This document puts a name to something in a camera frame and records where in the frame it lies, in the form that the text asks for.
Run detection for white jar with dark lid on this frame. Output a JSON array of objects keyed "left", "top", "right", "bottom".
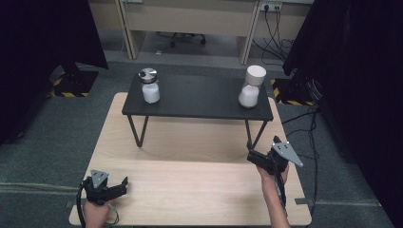
[{"left": 141, "top": 81, "right": 162, "bottom": 105}]

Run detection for person's right hand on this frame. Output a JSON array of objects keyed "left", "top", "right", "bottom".
[{"left": 256, "top": 163, "right": 290, "bottom": 188}]

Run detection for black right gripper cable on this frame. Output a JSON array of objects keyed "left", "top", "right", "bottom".
[{"left": 275, "top": 173, "right": 289, "bottom": 218}]

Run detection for black office chair base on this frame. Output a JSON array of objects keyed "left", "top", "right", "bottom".
[{"left": 156, "top": 31, "right": 207, "bottom": 49}]

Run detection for black stand with striped base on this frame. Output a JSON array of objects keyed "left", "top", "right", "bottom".
[
  {"left": 270, "top": 74, "right": 321, "bottom": 107},
  {"left": 47, "top": 61, "right": 100, "bottom": 99}
]

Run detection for person's left hand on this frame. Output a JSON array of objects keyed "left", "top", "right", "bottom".
[{"left": 83, "top": 197, "right": 119, "bottom": 228}]

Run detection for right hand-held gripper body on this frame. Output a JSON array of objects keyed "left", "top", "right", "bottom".
[{"left": 265, "top": 141, "right": 304, "bottom": 176}]

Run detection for black floor cable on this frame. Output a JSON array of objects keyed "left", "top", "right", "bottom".
[{"left": 280, "top": 105, "right": 321, "bottom": 217}]

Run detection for white wall power socket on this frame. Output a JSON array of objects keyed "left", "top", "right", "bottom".
[{"left": 259, "top": 1, "right": 283, "bottom": 12}]

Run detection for black curtain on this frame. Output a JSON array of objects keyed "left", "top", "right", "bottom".
[
  {"left": 282, "top": 0, "right": 403, "bottom": 228},
  {"left": 0, "top": 0, "right": 109, "bottom": 146}
]

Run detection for black low shelf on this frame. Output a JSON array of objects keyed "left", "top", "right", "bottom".
[{"left": 122, "top": 74, "right": 275, "bottom": 150}]

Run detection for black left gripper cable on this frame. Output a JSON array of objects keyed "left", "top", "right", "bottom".
[{"left": 75, "top": 179, "right": 93, "bottom": 228}]

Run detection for black cables under desk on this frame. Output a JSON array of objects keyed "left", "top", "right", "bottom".
[{"left": 252, "top": 6, "right": 297, "bottom": 67}]

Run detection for beige office desk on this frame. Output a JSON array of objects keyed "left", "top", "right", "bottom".
[{"left": 87, "top": 0, "right": 316, "bottom": 67}]

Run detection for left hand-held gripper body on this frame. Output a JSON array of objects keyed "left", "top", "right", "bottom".
[{"left": 81, "top": 169, "right": 112, "bottom": 205}]

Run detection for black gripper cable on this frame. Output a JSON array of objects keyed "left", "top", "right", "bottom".
[
  {"left": 275, "top": 173, "right": 289, "bottom": 218},
  {"left": 75, "top": 179, "right": 93, "bottom": 228}
]

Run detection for round metal lid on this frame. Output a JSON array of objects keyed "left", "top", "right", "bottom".
[{"left": 138, "top": 67, "right": 159, "bottom": 85}]

